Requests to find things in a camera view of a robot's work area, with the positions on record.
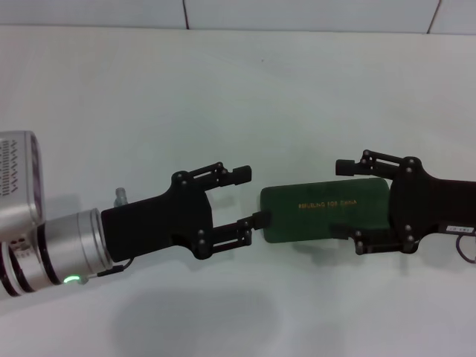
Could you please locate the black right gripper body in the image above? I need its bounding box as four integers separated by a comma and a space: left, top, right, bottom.
388, 156, 476, 254

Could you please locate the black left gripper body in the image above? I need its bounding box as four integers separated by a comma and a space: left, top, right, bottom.
100, 170, 217, 263

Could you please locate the green glasses case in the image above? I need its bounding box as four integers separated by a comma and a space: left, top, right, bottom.
259, 177, 395, 245

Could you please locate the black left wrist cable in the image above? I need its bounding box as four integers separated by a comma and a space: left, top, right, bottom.
80, 258, 134, 286

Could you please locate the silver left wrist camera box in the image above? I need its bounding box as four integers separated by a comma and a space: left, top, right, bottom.
0, 129, 46, 245

